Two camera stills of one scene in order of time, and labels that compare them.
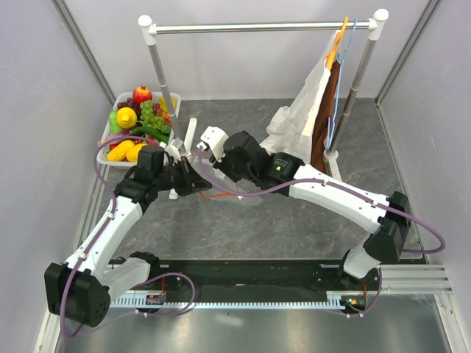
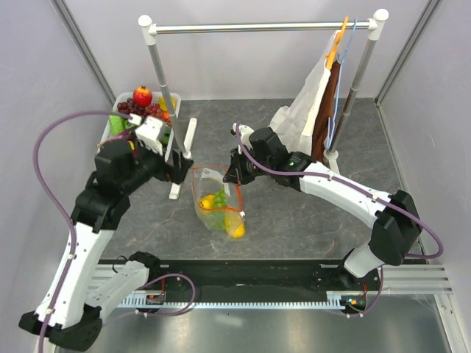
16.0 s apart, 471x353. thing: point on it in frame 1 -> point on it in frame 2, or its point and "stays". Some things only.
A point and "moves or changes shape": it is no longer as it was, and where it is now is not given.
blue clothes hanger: [330, 143] stays
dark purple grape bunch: [130, 103] stays
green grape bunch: [147, 115] -> [218, 216]
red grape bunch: [157, 109] stays
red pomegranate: [141, 94] stays
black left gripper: [192, 182] -> [176, 171]
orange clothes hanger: [333, 53] stays
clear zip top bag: [224, 187] -> [218, 203]
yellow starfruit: [163, 105] stays
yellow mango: [118, 153] moves or changes shape
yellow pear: [126, 117] -> [207, 201]
